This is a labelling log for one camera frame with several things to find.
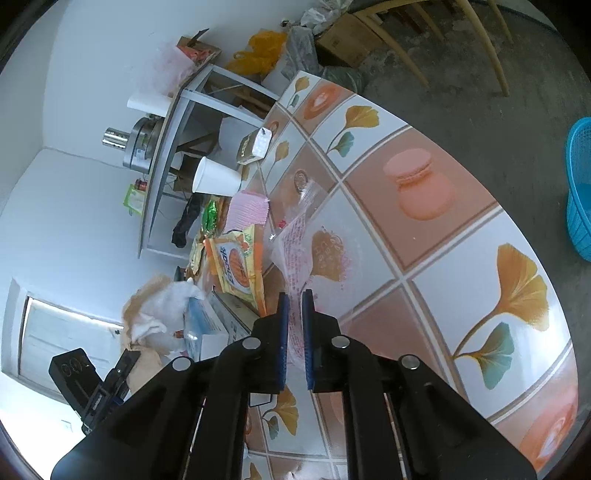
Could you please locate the pink folded cloth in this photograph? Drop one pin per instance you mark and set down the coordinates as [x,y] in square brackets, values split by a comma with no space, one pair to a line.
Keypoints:
[249,210]

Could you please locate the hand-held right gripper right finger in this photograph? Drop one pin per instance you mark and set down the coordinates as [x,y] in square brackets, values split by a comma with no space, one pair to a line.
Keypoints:
[310,350]

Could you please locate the blue medicine box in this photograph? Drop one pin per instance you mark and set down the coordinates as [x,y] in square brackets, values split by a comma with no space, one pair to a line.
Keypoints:
[203,323]

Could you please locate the white plastic bags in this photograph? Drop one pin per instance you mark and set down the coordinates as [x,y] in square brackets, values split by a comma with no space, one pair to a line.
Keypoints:
[323,16]

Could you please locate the black cloth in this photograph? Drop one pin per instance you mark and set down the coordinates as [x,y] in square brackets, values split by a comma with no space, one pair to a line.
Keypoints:
[187,221]

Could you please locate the window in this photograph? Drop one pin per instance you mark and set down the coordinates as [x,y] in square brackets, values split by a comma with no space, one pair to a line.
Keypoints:
[55,337]

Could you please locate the gold cigarette box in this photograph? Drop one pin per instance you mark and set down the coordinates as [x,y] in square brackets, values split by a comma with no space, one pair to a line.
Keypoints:
[254,145]

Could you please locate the black and white box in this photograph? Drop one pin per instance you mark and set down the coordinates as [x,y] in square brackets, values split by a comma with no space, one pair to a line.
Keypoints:
[238,314]

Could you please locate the clear plastic bag pink print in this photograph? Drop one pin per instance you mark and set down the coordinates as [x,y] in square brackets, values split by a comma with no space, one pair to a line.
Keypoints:
[295,254]

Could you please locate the orange yellow snack packet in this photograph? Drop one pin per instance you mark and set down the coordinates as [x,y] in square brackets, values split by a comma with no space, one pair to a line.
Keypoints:
[235,263]

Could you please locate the blue plastic basket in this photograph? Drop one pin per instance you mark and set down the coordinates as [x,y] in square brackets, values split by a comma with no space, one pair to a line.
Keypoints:
[579,194]

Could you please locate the green label packet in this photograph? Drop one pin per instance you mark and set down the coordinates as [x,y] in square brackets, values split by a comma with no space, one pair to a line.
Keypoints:
[135,199]

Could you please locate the brown paper bag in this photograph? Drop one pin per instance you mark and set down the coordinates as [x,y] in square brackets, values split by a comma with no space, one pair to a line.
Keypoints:
[143,364]

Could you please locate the yellow plastic bag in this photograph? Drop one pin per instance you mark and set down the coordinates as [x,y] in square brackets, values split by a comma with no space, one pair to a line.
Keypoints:
[263,50]

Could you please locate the wooden chair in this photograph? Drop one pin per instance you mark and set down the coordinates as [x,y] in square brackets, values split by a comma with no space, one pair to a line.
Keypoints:
[489,50]

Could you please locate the white metal rack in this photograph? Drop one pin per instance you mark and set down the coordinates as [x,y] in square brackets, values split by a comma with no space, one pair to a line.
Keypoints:
[184,110]

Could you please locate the steel pot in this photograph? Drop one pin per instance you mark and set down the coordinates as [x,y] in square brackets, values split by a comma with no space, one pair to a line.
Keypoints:
[138,143]

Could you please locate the small clear wrapper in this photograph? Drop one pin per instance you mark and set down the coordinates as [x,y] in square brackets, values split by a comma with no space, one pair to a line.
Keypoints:
[310,198]

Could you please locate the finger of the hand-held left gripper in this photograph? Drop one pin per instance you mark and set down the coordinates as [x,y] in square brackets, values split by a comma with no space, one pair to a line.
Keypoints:
[122,369]

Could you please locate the white paper cup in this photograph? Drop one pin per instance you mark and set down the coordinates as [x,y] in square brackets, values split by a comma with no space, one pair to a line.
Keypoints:
[214,177]

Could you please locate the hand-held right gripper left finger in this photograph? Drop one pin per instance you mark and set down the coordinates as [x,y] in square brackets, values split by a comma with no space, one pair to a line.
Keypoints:
[282,350]

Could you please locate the small green snack packet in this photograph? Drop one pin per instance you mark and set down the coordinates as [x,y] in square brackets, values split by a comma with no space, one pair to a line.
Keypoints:
[211,214]

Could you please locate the crumpled white plastic bag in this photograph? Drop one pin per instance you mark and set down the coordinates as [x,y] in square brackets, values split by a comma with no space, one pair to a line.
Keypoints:
[166,304]

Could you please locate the small cardboard box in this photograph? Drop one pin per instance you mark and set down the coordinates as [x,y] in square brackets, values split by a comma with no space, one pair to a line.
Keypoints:
[351,39]

